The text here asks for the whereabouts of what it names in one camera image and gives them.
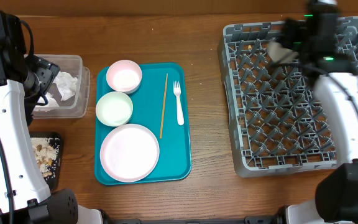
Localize white plastic cup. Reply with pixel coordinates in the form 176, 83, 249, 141
267, 40, 298, 63

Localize clear plastic bin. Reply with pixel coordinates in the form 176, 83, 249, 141
33, 54, 90, 119

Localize white bowl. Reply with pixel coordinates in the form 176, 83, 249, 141
96, 91, 133, 127

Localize rice and peanut scraps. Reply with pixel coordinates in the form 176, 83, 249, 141
31, 138, 60, 180

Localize wooden chopstick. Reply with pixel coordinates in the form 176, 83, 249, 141
159, 74, 168, 139

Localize grey dishwasher rack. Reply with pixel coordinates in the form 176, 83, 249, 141
217, 16, 358, 179

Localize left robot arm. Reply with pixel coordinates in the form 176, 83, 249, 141
0, 11, 110, 224

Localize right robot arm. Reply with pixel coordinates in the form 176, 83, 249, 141
268, 1, 358, 223

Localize white napkin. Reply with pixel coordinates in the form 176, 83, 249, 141
35, 72, 78, 111

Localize white plastic fork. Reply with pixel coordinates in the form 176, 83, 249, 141
173, 81, 185, 126

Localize pink plate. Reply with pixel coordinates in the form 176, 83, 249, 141
99, 124, 160, 183

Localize black waste tray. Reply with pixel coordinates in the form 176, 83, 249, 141
30, 132, 64, 191

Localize teal plastic tray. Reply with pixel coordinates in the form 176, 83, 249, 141
94, 62, 193, 187

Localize pink bowl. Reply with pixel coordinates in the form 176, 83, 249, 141
106, 60, 142, 94

